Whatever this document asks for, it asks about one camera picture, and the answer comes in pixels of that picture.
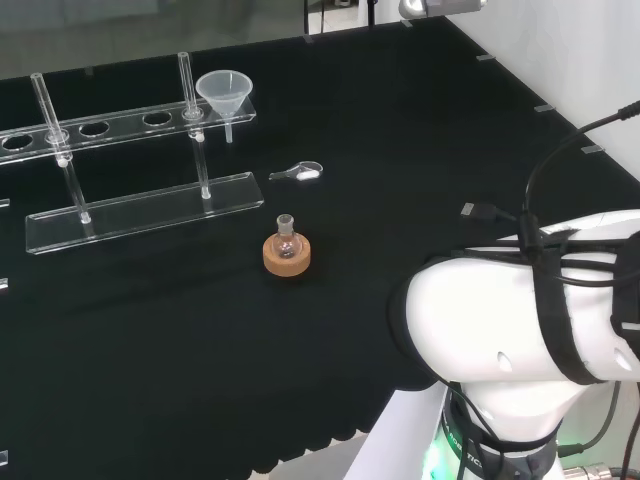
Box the clear plastic funnel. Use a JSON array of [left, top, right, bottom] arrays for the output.
[[195, 70, 255, 145]]

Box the clear glass weighing funnel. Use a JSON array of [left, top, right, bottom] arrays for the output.
[[269, 160, 324, 182]]

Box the clear acrylic funnel stand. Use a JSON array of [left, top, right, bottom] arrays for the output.
[[0, 51, 265, 257]]

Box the small round-bottom glass flask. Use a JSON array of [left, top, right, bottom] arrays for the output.
[[271, 214, 302, 260]]

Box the black bench cloth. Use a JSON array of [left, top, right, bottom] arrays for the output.
[[0, 13, 640, 480]]

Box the grey metal fixture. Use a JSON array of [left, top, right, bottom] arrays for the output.
[[398, 0, 489, 20]]

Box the round cork ring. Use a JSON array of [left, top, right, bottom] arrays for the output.
[[262, 233, 314, 277]]

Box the black cable with plug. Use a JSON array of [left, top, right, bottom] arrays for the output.
[[462, 100, 640, 221]]

